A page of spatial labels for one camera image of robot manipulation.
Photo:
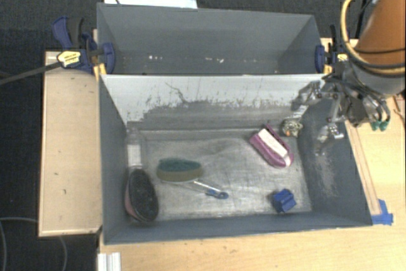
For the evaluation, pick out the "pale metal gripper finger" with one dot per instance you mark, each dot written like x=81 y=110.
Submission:
x=304 y=97
x=333 y=131

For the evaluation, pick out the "small grey and yellow toy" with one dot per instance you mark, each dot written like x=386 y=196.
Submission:
x=292 y=127

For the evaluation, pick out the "purple and white brush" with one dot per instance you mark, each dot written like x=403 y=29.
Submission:
x=271 y=146

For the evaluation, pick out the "blue block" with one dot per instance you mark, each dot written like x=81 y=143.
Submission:
x=284 y=201

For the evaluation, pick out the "grey metal bin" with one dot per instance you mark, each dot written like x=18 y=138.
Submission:
x=222 y=162

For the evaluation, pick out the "blue and clear small tool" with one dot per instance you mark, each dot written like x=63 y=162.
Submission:
x=206 y=188

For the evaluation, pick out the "clear plastic bottle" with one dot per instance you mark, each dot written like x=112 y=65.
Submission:
x=134 y=149

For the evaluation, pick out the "pink and black oval brush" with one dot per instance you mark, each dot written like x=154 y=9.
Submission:
x=142 y=196

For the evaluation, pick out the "pale wood flat board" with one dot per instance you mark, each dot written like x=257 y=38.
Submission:
x=69 y=152

